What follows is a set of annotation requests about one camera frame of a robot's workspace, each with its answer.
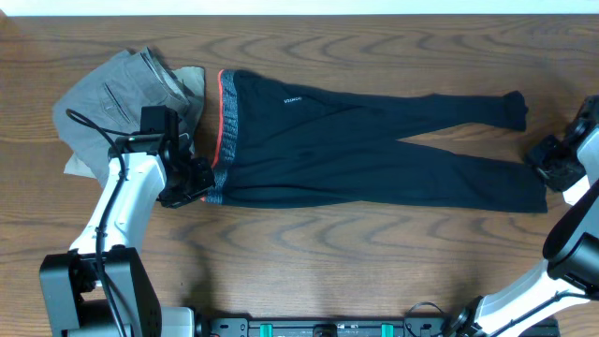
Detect folded grey trousers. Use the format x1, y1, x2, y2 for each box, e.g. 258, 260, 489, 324
52, 48, 196, 185

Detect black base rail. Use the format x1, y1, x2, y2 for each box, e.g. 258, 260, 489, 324
196, 302, 562, 337

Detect black leggings with orange waistband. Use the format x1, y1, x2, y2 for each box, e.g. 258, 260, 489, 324
207, 70, 548, 213

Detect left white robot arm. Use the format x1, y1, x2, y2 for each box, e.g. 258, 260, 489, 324
39, 134, 214, 336

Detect beige folded cloth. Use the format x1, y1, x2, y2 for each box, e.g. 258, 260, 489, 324
64, 66, 205, 182

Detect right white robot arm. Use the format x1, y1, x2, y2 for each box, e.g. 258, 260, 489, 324
455, 128, 598, 336

